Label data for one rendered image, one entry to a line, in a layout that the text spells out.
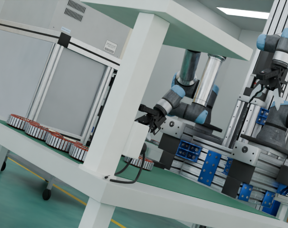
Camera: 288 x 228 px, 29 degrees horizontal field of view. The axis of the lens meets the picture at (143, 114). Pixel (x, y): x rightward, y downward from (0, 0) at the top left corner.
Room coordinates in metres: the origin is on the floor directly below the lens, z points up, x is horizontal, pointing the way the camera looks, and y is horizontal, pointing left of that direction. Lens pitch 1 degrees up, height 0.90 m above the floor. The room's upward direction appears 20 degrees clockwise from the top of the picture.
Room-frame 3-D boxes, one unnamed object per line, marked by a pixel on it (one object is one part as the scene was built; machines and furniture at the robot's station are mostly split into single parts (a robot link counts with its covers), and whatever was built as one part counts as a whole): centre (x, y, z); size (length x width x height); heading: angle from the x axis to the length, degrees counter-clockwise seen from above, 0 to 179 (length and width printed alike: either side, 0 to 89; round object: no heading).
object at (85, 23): (2.44, 0.45, 1.22); 0.44 x 0.39 x 0.20; 42
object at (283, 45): (2.42, -0.47, 1.45); 0.09 x 0.08 x 0.11; 144
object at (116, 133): (1.59, 0.03, 0.98); 0.37 x 0.35 x 0.46; 42
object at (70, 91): (2.14, 0.28, 0.91); 0.28 x 0.03 x 0.32; 132
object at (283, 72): (2.42, -0.48, 1.29); 0.09 x 0.08 x 0.12; 136
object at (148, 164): (2.13, -0.04, 0.77); 0.11 x 0.11 x 0.04
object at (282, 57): (2.42, -0.47, 1.37); 0.08 x 0.08 x 0.05
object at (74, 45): (2.43, 0.44, 1.09); 0.68 x 0.44 x 0.05; 42
